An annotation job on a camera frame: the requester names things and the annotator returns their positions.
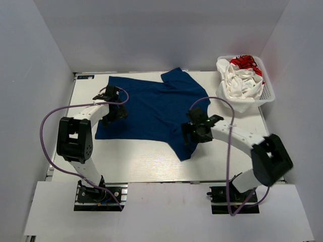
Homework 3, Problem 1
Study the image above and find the blue t shirt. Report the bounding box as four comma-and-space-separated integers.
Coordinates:
95, 68, 210, 161

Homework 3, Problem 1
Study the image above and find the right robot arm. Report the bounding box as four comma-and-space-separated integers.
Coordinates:
95, 104, 293, 201

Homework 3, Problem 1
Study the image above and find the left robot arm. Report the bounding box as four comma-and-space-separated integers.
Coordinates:
57, 85, 127, 201

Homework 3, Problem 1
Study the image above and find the blue table label sticker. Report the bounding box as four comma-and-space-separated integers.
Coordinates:
77, 75, 95, 80

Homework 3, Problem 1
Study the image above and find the white plastic basket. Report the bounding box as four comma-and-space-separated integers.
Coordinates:
216, 54, 276, 108

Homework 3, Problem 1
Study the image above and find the red printed white t shirt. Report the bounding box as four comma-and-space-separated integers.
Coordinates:
229, 55, 265, 85

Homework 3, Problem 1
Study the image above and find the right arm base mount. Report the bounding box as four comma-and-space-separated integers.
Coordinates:
206, 186, 260, 215

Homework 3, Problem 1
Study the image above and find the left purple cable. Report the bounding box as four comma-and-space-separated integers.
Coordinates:
39, 86, 130, 211

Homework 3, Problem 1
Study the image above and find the purple cable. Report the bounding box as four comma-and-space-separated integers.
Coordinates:
39, 86, 130, 211
189, 97, 270, 217

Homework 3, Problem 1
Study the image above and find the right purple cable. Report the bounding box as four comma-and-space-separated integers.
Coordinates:
189, 97, 270, 217

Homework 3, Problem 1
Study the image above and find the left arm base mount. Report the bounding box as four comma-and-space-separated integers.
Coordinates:
74, 184, 128, 212

